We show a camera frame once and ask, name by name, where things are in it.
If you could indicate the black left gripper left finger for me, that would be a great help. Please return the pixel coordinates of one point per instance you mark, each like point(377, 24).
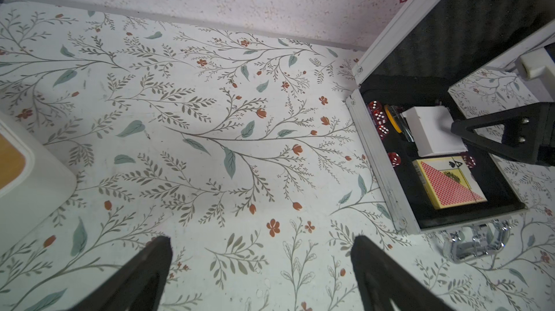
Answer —
point(138, 285)

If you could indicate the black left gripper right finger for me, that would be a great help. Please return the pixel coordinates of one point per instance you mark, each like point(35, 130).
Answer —
point(385, 285)

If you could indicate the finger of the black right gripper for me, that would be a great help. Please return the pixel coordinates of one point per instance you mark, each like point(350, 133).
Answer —
point(528, 133)

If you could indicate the aluminium poker set case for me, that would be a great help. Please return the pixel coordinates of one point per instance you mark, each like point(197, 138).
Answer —
point(474, 57)

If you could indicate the red playing card deck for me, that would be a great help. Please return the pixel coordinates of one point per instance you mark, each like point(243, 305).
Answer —
point(448, 182)

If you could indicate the white card box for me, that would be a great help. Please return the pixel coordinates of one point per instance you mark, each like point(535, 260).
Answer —
point(430, 127)

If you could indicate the red die near deck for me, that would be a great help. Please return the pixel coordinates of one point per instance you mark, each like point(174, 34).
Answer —
point(395, 159)

